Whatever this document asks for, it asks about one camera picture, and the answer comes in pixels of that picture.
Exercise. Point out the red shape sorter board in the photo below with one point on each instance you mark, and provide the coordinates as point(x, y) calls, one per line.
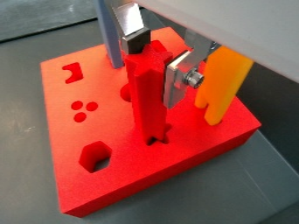
point(117, 141)

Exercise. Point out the yellow peg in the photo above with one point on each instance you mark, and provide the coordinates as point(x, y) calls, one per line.
point(225, 73)

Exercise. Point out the red star peg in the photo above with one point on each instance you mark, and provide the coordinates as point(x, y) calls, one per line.
point(145, 69)

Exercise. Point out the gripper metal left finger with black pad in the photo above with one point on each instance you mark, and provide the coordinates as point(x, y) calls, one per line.
point(136, 33)

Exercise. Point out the blue-grey peg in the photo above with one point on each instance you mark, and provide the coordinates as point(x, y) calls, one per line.
point(109, 33)

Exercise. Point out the gripper metal right finger with screw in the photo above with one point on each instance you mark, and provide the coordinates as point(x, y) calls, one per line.
point(182, 72)

